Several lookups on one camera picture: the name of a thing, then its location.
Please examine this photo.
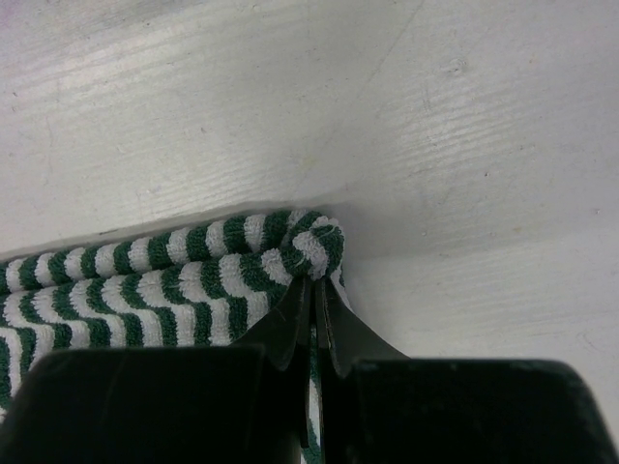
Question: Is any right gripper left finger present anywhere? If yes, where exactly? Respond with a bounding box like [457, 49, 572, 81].
[232, 277, 311, 370]

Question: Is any green white striped towel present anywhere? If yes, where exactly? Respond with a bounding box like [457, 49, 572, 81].
[0, 208, 351, 464]

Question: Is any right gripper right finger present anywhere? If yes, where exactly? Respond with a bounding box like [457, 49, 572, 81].
[314, 279, 408, 378]

